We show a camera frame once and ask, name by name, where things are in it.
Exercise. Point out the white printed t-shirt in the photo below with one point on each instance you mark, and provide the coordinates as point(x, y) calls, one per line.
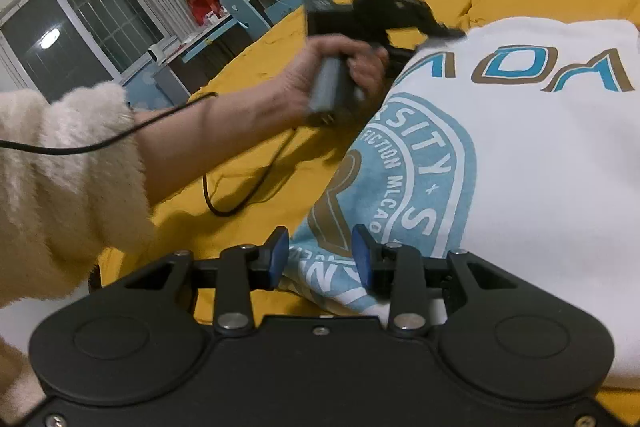
point(518, 142)

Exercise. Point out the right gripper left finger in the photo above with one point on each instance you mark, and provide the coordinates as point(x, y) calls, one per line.
point(233, 276)

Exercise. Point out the blue desk chair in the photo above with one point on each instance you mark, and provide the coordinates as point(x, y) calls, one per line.
point(257, 17)

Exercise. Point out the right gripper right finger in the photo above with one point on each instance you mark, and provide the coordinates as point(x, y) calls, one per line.
point(411, 282)

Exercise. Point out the person's left hand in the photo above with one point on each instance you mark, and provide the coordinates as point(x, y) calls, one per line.
point(366, 66)

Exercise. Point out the red bag on desk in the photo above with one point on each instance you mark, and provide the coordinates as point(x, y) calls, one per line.
point(201, 8)

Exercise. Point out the window with grille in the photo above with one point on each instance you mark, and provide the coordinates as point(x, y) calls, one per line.
point(57, 46)

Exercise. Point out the white blue desk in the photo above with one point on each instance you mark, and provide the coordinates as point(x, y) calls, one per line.
point(186, 68)

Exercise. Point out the left forearm fuzzy sleeve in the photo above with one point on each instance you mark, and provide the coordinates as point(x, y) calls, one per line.
point(59, 213)

